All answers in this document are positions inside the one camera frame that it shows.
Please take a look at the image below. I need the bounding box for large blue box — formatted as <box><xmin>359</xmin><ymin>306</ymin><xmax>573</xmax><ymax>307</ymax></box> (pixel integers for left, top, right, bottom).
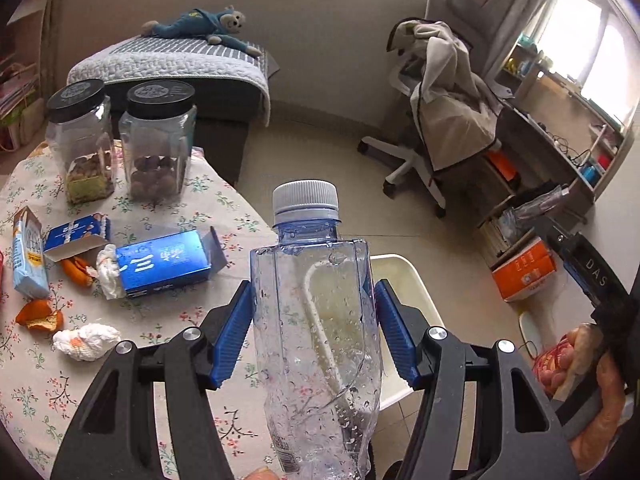
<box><xmin>114</xmin><ymin>226</ymin><xmax>228</xmax><ymax>300</ymax></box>

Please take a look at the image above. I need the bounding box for person's right hand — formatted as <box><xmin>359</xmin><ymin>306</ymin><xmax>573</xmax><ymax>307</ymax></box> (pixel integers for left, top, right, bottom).
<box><xmin>570</xmin><ymin>355</ymin><xmax>637</xmax><ymax>473</ymax></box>

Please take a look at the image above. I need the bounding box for crumpled white tissue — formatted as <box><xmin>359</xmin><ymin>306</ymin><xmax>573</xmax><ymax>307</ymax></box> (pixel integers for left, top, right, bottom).
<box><xmin>95</xmin><ymin>244</ymin><xmax>127</xmax><ymax>301</ymax></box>
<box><xmin>52</xmin><ymin>323</ymin><xmax>121</xmax><ymax>362</ymax></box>

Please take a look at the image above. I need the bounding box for long orange peel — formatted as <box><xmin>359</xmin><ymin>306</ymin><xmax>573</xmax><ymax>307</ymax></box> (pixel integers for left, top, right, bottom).
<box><xmin>15</xmin><ymin>299</ymin><xmax>65</xmax><ymax>332</ymax></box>

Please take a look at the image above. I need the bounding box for small orange peel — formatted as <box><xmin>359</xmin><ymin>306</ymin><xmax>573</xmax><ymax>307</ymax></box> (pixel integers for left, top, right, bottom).
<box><xmin>60</xmin><ymin>256</ymin><xmax>96</xmax><ymax>288</ymax></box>

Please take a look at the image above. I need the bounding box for clear plastic water bottle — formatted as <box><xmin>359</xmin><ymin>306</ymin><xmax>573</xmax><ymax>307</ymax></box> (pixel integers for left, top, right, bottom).
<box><xmin>248</xmin><ymin>180</ymin><xmax>385</xmax><ymax>478</ymax></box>

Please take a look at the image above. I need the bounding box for plastic jar with green label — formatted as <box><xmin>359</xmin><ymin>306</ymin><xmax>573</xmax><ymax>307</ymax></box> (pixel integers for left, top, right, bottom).
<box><xmin>46</xmin><ymin>79</ymin><xmax>117</xmax><ymax>205</ymax></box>

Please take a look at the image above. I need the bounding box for beige curtain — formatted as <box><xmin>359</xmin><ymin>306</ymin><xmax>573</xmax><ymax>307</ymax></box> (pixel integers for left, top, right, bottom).
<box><xmin>457</xmin><ymin>0</ymin><xmax>566</xmax><ymax>81</ymax></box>

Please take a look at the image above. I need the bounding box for floral tablecloth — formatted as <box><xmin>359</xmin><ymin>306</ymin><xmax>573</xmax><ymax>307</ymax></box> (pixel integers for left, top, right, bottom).
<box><xmin>0</xmin><ymin>140</ymin><xmax>281</xmax><ymax>480</ymax></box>

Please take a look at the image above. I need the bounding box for white office chair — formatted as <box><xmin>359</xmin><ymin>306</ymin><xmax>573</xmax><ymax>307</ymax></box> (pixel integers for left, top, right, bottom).
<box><xmin>357</xmin><ymin>0</ymin><xmax>501</xmax><ymax>218</ymax></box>

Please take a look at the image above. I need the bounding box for white plastic stool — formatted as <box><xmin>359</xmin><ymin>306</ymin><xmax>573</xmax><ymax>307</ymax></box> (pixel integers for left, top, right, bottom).
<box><xmin>369</xmin><ymin>255</ymin><xmax>446</xmax><ymax>411</ymax></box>

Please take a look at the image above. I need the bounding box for plastic jar of brown nuts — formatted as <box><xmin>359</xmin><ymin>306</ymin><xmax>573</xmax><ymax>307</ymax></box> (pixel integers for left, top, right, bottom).
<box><xmin>118</xmin><ymin>80</ymin><xmax>197</xmax><ymax>203</ymax></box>

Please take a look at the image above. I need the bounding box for red mesh bag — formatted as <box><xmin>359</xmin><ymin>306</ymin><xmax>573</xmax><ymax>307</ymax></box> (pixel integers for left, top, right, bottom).
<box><xmin>531</xmin><ymin>325</ymin><xmax>598</xmax><ymax>403</ymax></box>

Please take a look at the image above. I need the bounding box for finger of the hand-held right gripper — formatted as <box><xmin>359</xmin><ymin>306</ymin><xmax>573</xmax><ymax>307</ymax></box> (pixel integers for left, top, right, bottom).
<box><xmin>545</xmin><ymin>231</ymin><xmax>571</xmax><ymax>263</ymax></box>

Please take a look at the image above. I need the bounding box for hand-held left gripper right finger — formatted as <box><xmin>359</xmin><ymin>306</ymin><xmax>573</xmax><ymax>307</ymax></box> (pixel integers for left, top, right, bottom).
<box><xmin>372</xmin><ymin>278</ymin><xmax>581</xmax><ymax>480</ymax></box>

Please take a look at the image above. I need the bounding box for light blue milk carton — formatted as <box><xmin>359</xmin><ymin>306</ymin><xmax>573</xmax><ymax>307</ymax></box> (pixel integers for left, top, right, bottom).
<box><xmin>11</xmin><ymin>206</ymin><xmax>51</xmax><ymax>300</ymax></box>

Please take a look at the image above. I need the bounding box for orange cardboard box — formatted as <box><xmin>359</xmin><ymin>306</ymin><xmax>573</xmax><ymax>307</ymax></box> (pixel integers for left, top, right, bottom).
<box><xmin>491</xmin><ymin>237</ymin><xmax>558</xmax><ymax>303</ymax></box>

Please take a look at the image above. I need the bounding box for small blue box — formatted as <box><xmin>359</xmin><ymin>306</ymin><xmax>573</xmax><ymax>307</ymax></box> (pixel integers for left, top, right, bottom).
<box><xmin>42</xmin><ymin>214</ymin><xmax>112</xmax><ymax>263</ymax></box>

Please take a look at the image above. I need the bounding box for wooden desk shelf unit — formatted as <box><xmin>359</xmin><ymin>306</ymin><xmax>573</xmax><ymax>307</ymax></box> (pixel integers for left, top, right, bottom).
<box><xmin>477</xmin><ymin>35</ymin><xmax>632</xmax><ymax>271</ymax></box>

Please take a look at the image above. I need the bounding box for beige jacket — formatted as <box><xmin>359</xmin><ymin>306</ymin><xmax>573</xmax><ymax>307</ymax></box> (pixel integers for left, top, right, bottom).
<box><xmin>387</xmin><ymin>19</ymin><xmax>503</xmax><ymax>173</ymax></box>

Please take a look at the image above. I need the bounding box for blue plush monkey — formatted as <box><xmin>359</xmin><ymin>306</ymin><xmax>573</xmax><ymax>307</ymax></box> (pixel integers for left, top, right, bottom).
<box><xmin>141</xmin><ymin>6</ymin><xmax>263</xmax><ymax>58</ymax></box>

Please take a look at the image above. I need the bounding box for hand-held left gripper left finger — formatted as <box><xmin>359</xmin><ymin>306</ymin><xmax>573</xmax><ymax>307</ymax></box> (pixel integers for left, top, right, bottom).
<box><xmin>50</xmin><ymin>279</ymin><xmax>257</xmax><ymax>480</ymax></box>

